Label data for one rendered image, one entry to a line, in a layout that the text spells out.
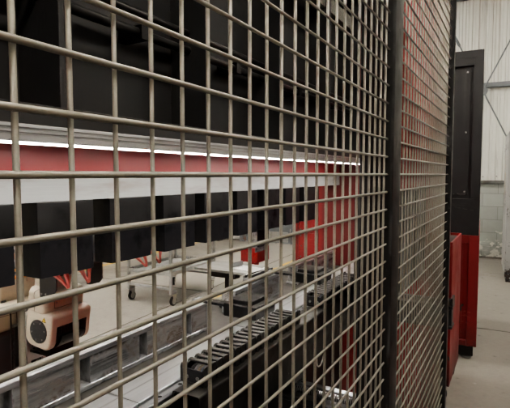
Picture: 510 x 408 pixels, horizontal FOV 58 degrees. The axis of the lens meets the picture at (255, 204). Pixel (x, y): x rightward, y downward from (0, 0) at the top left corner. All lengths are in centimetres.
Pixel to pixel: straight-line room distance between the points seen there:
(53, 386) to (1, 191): 46
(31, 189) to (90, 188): 15
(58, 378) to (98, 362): 11
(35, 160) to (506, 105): 803
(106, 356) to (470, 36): 816
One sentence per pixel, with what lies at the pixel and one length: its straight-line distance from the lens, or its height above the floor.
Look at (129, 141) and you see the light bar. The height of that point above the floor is 147.
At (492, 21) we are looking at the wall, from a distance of 887.
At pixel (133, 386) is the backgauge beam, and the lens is 100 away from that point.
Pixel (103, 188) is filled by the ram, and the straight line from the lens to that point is 119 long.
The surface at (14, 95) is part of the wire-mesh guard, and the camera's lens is 20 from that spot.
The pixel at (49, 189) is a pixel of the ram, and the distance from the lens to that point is 109.
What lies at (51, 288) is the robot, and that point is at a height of 93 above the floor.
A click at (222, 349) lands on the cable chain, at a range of 100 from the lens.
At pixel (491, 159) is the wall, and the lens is 852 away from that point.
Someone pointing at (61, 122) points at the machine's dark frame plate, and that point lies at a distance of 89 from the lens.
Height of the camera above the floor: 140
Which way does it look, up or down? 4 degrees down
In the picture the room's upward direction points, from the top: straight up
